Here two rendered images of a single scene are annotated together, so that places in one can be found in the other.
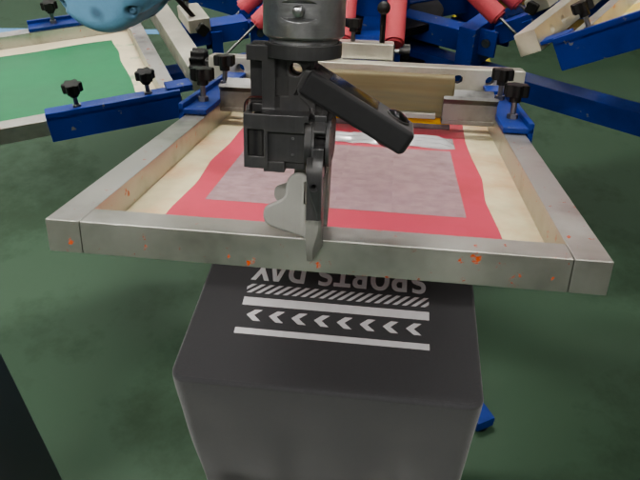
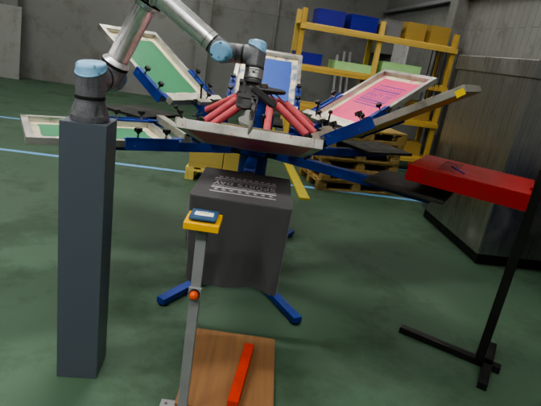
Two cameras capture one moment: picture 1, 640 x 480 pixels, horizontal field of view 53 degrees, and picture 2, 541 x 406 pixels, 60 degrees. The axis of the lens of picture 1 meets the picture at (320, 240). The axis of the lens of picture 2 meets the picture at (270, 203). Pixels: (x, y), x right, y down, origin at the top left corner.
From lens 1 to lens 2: 1.34 m
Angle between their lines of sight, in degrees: 23
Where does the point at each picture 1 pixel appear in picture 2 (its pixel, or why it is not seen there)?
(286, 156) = (245, 104)
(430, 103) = not seen: hidden behind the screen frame
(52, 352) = not seen: hidden behind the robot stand
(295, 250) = (244, 131)
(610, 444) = (355, 333)
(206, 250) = (220, 130)
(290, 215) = (245, 119)
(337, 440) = (242, 227)
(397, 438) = (263, 226)
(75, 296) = not seen: hidden behind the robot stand
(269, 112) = (243, 93)
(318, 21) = (258, 73)
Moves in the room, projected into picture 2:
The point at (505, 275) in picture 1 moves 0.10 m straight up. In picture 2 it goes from (297, 142) to (302, 117)
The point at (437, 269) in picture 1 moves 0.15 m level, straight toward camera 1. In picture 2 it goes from (280, 138) to (275, 146)
